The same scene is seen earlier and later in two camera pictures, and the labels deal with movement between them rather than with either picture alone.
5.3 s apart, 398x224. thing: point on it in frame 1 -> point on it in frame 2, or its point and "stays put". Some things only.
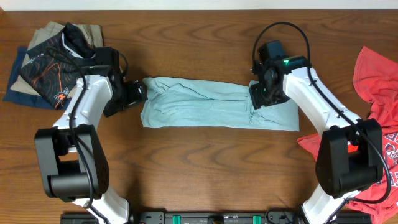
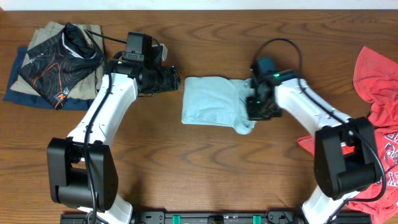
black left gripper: (137, 93) -> (173, 79)
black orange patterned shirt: (53, 66) stays put
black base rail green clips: (211, 218) stays put
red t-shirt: (375, 79) stays put
